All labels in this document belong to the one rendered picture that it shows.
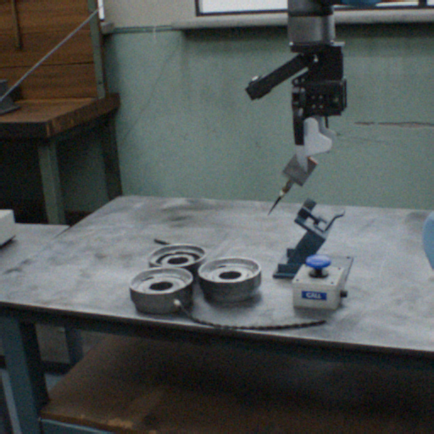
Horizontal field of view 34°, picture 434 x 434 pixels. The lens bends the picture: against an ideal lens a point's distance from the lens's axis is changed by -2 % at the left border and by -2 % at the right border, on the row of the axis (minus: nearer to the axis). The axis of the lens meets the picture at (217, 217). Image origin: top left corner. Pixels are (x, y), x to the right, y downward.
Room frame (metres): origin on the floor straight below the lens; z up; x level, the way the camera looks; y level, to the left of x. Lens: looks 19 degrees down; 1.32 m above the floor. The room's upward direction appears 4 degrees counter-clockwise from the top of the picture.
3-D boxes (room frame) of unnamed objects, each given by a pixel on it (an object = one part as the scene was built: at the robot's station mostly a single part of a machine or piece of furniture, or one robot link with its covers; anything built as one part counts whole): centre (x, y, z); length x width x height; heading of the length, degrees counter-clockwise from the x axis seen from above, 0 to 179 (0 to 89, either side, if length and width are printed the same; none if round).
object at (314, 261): (1.04, -0.16, 0.85); 0.04 x 0.04 x 0.05
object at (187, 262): (1.18, 0.08, 0.82); 0.10 x 0.10 x 0.04
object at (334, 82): (1.17, -0.18, 1.14); 0.09 x 0.08 x 0.12; 71
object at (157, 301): (1.08, 0.10, 0.82); 0.10 x 0.10 x 0.04
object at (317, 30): (1.17, -0.17, 1.22); 0.08 x 0.08 x 0.05
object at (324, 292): (1.04, -0.16, 0.82); 0.08 x 0.07 x 0.05; 68
